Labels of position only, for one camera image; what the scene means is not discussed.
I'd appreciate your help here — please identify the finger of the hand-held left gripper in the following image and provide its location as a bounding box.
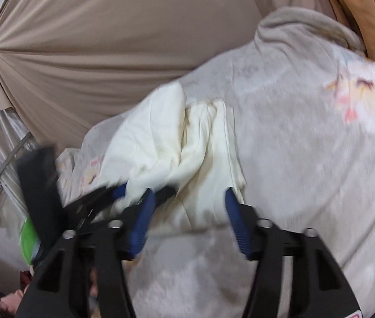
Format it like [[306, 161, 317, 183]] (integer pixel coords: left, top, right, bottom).
[[154, 185, 177, 205], [62, 182, 129, 234]]

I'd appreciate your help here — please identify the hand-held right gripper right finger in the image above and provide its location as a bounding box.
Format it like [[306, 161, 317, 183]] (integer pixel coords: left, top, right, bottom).
[[225, 187, 362, 318]]

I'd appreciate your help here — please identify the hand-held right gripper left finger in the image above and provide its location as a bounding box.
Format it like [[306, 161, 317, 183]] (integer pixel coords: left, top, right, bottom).
[[15, 188, 158, 318]]

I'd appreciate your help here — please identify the cream quilted jacket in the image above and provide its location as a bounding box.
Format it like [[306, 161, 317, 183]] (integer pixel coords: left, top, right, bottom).
[[100, 82, 248, 232]]

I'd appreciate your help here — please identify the pale printed quilt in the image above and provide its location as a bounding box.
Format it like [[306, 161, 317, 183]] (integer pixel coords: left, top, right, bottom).
[[57, 149, 109, 199]]

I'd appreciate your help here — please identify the grey metal rod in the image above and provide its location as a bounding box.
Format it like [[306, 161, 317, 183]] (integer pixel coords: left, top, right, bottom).
[[0, 134, 33, 173]]

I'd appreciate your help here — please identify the green cloth item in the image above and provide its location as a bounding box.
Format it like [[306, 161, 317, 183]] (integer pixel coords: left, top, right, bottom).
[[20, 217, 42, 264]]

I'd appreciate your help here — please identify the grey fleece blanket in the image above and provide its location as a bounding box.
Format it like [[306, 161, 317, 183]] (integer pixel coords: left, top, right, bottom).
[[55, 7, 375, 318]]

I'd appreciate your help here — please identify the pink cloth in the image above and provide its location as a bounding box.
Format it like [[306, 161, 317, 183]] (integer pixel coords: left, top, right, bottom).
[[0, 270, 36, 313]]

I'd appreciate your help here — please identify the beige curtain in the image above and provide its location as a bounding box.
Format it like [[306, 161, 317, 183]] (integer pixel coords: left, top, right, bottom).
[[0, 0, 327, 146]]

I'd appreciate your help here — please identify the orange hanging garment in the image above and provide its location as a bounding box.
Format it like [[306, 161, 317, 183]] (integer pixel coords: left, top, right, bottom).
[[316, 0, 375, 70]]

